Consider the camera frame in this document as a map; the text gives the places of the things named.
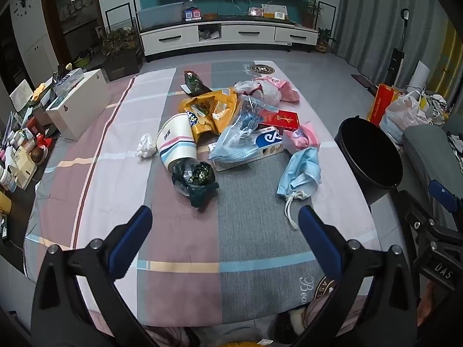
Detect pile of patterned clothes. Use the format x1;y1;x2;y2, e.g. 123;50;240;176
420;92;449;120

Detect green snack packet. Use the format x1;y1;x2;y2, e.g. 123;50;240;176
180;70;213;96

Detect white storage box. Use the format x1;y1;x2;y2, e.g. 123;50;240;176
45;68;113;141

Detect clear blue plastic bag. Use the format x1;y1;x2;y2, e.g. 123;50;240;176
209;96;279;161

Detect small potted plant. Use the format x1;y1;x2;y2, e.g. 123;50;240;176
315;27;339;53

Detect red tin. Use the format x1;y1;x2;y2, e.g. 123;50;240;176
27;116;46;136

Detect black round bin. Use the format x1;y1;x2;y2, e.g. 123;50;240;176
334;117;404;214

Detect striped paper bowl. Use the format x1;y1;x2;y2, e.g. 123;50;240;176
156;113;198;172

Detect yellow curtain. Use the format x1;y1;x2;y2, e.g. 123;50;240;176
434;18;463;91

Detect dark fuzzy slipper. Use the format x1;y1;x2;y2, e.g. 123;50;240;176
277;305;312;346

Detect grey sofa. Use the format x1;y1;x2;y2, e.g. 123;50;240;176
401;114;463;225

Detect person's right hand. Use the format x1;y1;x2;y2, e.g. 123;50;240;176
418;284;440;328

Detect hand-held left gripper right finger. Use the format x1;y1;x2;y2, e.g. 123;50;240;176
297;205;420;347

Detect grey curtain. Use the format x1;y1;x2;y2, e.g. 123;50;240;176
336;0;453;66

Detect white board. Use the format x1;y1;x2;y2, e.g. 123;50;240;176
407;60;431;89

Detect clear plastic container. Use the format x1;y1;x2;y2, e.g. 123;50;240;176
54;68;85;95

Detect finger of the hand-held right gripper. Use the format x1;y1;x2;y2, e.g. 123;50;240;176
394;190;440;237
429;180;463;221

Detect blue white biscuit box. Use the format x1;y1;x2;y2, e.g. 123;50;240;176
208;126;284;172

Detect person's leg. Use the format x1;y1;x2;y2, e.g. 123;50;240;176
307;291;339;331

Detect full translucent plastic bag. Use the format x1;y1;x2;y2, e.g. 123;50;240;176
379;90;431;145

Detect potted plants on black stand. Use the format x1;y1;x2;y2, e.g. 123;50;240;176
99;25;143;82

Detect black white clothing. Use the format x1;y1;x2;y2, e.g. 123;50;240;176
447;130;463;170

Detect dark door mat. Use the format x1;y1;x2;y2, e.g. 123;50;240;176
351;73;379;96

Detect white crumpled tissue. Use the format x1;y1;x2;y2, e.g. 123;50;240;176
135;134;157;159

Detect black wall clock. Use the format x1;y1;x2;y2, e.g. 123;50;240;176
11;0;37;17

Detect yellow snack bag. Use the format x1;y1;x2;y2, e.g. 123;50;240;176
178;87;241;141

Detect small pink wrapper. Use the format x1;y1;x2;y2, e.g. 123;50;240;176
282;121;322;151

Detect red paper bag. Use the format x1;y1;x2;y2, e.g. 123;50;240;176
367;83;406;127

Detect blue face mask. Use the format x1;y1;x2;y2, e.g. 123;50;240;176
277;147;322;230

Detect white television cabinet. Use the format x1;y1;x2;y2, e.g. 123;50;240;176
139;16;319;58

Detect white plastic bag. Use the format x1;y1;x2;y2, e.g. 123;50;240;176
234;80;282;105

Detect white card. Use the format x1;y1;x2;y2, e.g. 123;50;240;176
261;3;288;19

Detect dark green plastic wrapper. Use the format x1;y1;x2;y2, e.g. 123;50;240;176
172;159;220;209

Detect tall potted plant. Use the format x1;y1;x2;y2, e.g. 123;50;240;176
298;0;324;29

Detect red gold carton box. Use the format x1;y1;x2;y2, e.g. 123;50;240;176
258;109;301;131

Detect pink plastic bag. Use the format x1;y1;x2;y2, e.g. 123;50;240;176
255;76;301;104

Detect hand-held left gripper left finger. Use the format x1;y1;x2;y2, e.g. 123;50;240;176
31;205;153;347

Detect black upright vacuum cleaner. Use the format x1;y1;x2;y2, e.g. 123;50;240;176
383;8;411;87

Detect pile of bottles and boxes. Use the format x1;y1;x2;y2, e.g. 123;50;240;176
0;77;55;246

